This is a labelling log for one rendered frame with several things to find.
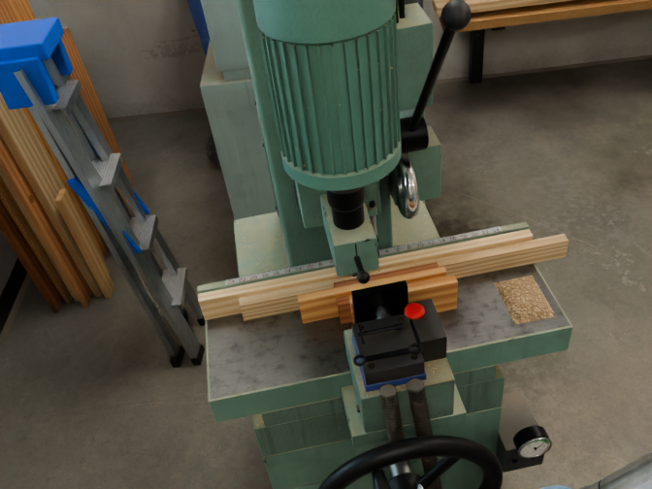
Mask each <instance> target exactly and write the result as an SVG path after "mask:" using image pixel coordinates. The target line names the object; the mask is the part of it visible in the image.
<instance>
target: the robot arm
mask: <svg viewBox="0 0 652 489"><path fill-rule="evenodd" d="M539 489H571V488H569V487H567V486H563V485H553V486H547V487H543V488H539ZM580 489H652V451H651V452H649V453H648V454H646V455H644V456H642V457H640V458H639V459H637V460H635V461H633V462H632V463H631V464H629V465H627V466H625V467H624V468H622V469H620V470H618V471H616V472H615V473H612V474H610V475H609V476H607V477H605V478H603V479H601V480H600V481H598V482H596V483H594V484H592V485H591V486H583V487H582V488H580Z"/></svg>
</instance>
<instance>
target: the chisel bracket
mask: <svg viewBox="0 0 652 489"><path fill-rule="evenodd" d="M320 204H321V210H322V217H323V224H324V228H325V232H326V235H327V239H328V243H329V247H330V249H331V253H332V257H333V261H334V265H335V268H336V272H337V275H338V277H342V276H347V275H352V274H357V273H358V270H357V267H356V264H355V261H354V257H355V256H360V259H361V261H362V264H363V267H364V270H365V271H366V272H367V271H371V270H376V269H378V267H379V265H378V256H379V251H378V249H377V243H378V237H377V235H376V234H375V230H374V227H373V224H372V222H371V220H370V217H369V214H368V211H367V208H366V205H365V203H364V215H365V221H364V223H363V224H362V225H361V226H360V227H358V228H355V229H352V230H343V229H340V228H338V227H336V226H335V224H334V222H333V216H332V208H331V207H330V205H329V203H328V200H327V194H322V195H320Z"/></svg>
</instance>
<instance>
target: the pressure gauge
mask: <svg viewBox="0 0 652 489"><path fill-rule="evenodd" d="M513 442H514V444H515V446H516V449H517V451H518V454H519V456H520V457H522V458H525V459H532V458H537V457H539V456H541V455H543V454H545V453H546V452H547V451H548V450H549V449H550V448H551V447H552V441H551V439H550V438H549V436H548V435H547V433H546V431H545V429H544V428H543V427H541V426H529V427H526V428H524V429H522V430H520V431H519V432H518V433H517V434H516V435H515V436H514V438H513ZM534 447H536V448H538V449H537V450H534Z"/></svg>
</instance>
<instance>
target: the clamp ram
mask: <svg viewBox="0 0 652 489"><path fill-rule="evenodd" d="M351 297H352V306H353V313H354V321H355V323H360V322H365V321H370V320H375V319H380V318H384V317H389V316H394V315H399V314H404V313H405V307H406V306H407V303H408V285H407V282H406V281H405V280H403V281H398V282H393V283H388V284H383V285H379V286H374V287H369V288H363V289H358V290H353V291H351Z"/></svg>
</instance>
